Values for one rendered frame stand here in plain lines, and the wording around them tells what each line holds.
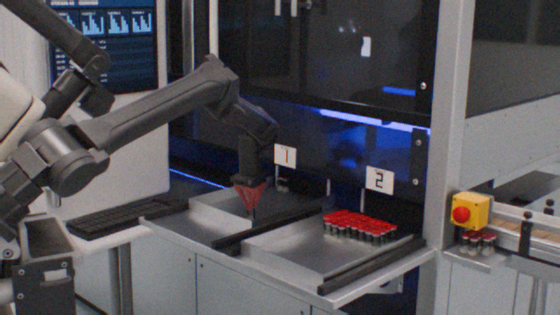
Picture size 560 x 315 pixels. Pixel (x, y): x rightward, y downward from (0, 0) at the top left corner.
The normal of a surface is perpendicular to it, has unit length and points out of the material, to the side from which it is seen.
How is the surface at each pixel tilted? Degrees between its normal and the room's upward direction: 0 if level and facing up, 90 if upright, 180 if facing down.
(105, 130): 39
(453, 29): 90
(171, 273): 90
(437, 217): 90
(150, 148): 90
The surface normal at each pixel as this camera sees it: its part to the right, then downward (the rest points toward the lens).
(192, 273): -0.69, 0.17
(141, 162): 0.77, 0.17
